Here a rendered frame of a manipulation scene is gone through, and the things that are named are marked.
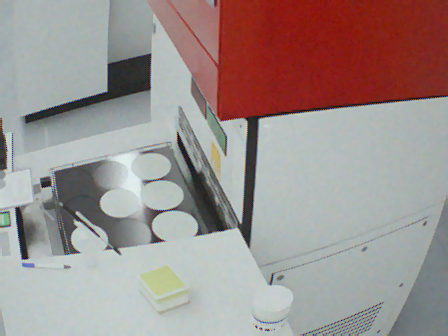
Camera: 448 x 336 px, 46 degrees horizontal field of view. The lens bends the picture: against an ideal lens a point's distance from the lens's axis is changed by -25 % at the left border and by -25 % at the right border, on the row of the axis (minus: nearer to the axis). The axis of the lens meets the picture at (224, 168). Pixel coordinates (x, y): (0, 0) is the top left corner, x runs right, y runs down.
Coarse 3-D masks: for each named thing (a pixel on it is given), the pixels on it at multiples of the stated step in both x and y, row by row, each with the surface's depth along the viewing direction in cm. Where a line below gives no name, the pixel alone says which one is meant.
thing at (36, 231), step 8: (40, 192) 155; (24, 216) 147; (32, 216) 147; (40, 216) 148; (24, 224) 145; (32, 224) 145; (40, 224) 145; (24, 232) 142; (32, 232) 143; (40, 232) 143; (48, 232) 145; (32, 240) 140; (40, 240) 141; (48, 240) 141; (32, 248) 138; (40, 248) 138; (48, 248) 139; (32, 256) 136; (40, 256) 136; (48, 256) 137
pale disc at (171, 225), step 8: (160, 216) 148; (168, 216) 148; (176, 216) 149; (184, 216) 149; (152, 224) 146; (160, 224) 146; (168, 224) 146; (176, 224) 147; (184, 224) 147; (192, 224) 147; (160, 232) 144; (168, 232) 144; (176, 232) 145; (184, 232) 145; (192, 232) 145; (168, 240) 142
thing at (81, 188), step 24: (72, 168) 160; (96, 168) 161; (120, 168) 161; (72, 192) 153; (96, 192) 154; (96, 216) 147; (144, 216) 148; (192, 216) 149; (120, 240) 141; (144, 240) 142
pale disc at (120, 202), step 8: (112, 192) 154; (120, 192) 154; (128, 192) 154; (104, 200) 151; (112, 200) 152; (120, 200) 152; (128, 200) 152; (136, 200) 152; (104, 208) 149; (112, 208) 149; (120, 208) 150; (128, 208) 150; (136, 208) 150; (120, 216) 147
